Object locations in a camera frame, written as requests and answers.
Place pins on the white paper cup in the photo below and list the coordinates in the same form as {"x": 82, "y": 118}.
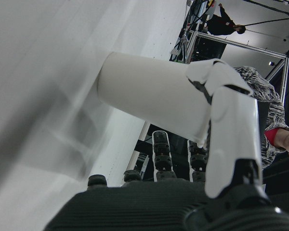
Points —
{"x": 147, "y": 91}

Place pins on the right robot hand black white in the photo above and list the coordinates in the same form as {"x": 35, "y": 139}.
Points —
{"x": 139, "y": 209}

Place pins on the person in black clothes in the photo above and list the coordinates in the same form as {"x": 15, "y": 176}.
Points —
{"x": 221, "y": 24}

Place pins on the person in patterned sweater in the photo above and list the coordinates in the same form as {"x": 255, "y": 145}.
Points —
{"x": 272, "y": 113}

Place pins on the aluminium profile frame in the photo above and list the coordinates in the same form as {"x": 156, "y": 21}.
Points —
{"x": 243, "y": 45}

